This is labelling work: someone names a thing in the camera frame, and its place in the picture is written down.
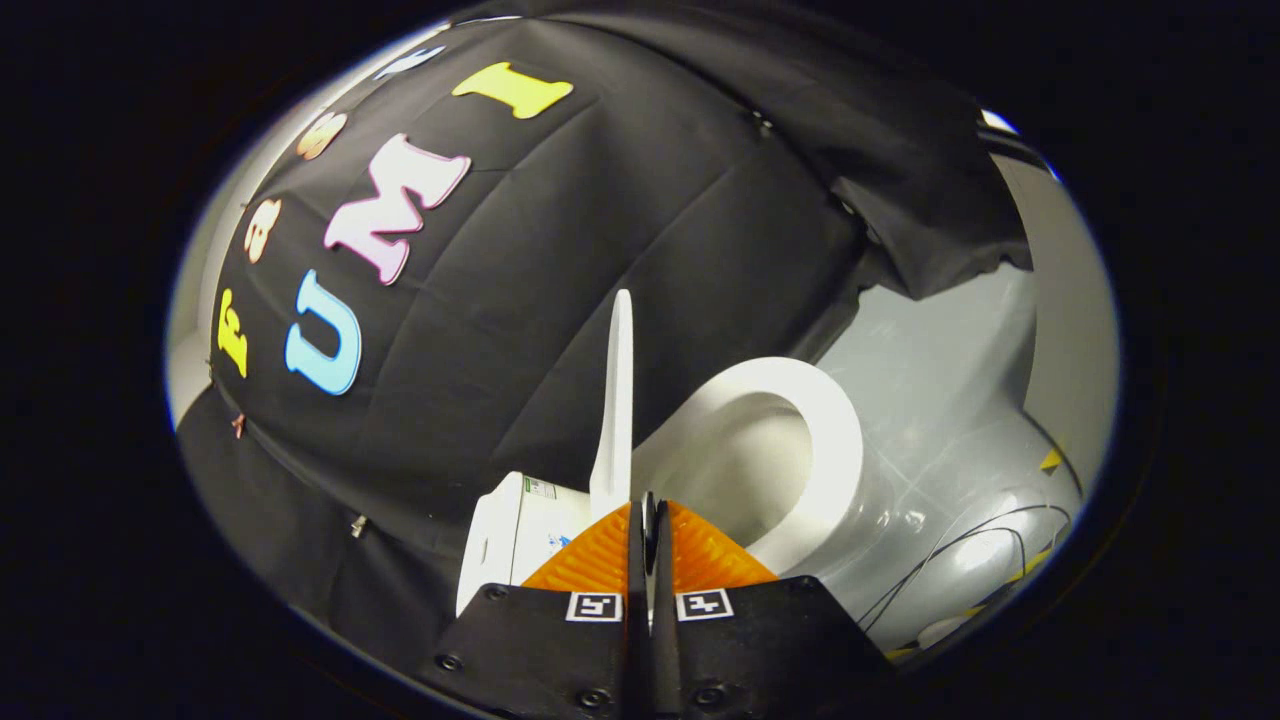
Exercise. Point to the white toilet lid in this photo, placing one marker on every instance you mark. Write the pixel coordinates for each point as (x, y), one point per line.
(618, 420)

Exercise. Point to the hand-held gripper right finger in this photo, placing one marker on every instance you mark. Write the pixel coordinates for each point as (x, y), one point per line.
(750, 650)

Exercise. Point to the black backdrop cloth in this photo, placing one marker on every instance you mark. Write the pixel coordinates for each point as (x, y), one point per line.
(600, 250)

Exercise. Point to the white toilet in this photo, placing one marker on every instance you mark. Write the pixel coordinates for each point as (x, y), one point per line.
(835, 440)

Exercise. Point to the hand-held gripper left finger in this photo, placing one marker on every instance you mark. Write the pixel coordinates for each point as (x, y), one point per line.
(560, 650)

